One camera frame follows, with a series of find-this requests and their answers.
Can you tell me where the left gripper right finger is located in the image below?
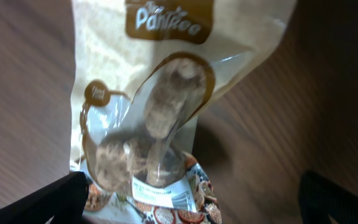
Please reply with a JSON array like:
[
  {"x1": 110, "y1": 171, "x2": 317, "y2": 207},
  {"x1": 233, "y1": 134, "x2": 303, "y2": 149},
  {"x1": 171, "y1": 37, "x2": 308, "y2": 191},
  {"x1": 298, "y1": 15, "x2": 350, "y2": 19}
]
[{"x1": 298, "y1": 170, "x2": 358, "y2": 224}]

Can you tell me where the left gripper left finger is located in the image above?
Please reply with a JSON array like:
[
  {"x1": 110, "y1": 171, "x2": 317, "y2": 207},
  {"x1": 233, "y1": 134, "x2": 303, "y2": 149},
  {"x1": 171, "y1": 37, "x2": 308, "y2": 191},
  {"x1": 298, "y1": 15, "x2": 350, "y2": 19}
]
[{"x1": 0, "y1": 172, "x2": 89, "y2": 224}]

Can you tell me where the brown and cream snack pouch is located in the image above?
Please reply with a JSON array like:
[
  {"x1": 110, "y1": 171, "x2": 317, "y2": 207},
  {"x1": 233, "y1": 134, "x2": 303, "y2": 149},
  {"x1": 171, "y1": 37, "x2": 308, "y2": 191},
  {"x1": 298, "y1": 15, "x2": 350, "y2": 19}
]
[{"x1": 70, "y1": 0, "x2": 296, "y2": 223}]

